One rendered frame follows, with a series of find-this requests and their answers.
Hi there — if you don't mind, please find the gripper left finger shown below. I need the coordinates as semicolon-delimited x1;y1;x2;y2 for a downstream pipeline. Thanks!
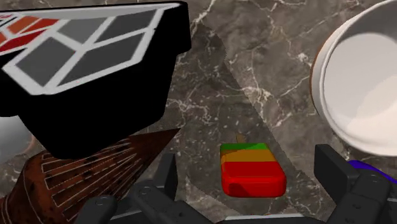
74;153;215;224

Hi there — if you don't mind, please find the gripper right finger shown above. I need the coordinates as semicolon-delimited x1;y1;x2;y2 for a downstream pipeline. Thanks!
314;143;397;224

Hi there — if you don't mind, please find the blue object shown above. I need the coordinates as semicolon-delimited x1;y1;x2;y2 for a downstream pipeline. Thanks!
347;159;397;185

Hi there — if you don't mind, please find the brown ridged cone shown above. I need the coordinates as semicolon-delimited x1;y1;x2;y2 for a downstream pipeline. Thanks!
0;128;181;224

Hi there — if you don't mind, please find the striped red green ice lolly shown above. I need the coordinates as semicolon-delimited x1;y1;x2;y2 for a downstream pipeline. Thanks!
219;134;288;199

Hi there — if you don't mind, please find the white bowl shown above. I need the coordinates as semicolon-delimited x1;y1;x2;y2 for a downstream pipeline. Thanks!
310;0;397;157

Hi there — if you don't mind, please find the black box with grid top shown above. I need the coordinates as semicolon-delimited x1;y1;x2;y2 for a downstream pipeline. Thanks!
0;1;192;160

